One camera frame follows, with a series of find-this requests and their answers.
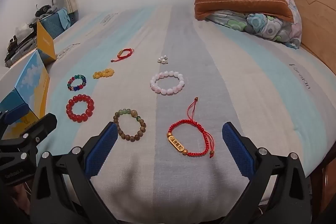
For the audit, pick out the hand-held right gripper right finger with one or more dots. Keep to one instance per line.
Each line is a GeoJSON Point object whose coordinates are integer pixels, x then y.
{"type": "Point", "coordinates": [237, 153]}

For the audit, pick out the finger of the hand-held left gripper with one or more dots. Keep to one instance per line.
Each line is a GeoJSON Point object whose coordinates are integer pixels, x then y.
{"type": "Point", "coordinates": [43, 125]}
{"type": "Point", "coordinates": [15, 110]}

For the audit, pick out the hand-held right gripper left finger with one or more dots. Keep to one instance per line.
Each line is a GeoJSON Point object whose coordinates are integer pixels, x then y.
{"type": "Point", "coordinates": [101, 151]}

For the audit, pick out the white cardboard box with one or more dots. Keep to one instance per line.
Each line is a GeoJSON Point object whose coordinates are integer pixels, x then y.
{"type": "Point", "coordinates": [32, 77]}

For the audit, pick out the grey suitcase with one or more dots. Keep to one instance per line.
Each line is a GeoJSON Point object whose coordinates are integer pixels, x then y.
{"type": "Point", "coordinates": [21, 53]}

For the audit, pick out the dark clutter on suitcase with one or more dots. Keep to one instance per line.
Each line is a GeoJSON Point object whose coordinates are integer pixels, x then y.
{"type": "Point", "coordinates": [12, 44]}

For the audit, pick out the striped bed sheet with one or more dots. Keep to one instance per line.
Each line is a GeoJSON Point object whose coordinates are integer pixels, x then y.
{"type": "Point", "coordinates": [236, 77]}

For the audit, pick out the white plastic bag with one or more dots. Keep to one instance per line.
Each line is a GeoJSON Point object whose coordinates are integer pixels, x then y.
{"type": "Point", "coordinates": [22, 28]}

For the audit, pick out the blue suitcase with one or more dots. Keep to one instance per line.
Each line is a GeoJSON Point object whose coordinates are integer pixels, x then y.
{"type": "Point", "coordinates": [51, 27]}

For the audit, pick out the light blue cloth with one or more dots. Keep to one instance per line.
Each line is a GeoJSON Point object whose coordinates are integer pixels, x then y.
{"type": "Point", "coordinates": [64, 18]}

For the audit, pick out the black bag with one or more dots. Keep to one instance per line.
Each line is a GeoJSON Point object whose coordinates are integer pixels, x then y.
{"type": "Point", "coordinates": [43, 10]}

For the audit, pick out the floral pillow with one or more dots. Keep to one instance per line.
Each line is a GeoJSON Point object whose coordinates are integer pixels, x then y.
{"type": "Point", "coordinates": [262, 24]}

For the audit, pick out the wooden bed headboard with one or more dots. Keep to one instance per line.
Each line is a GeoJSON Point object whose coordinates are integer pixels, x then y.
{"type": "Point", "coordinates": [315, 11]}

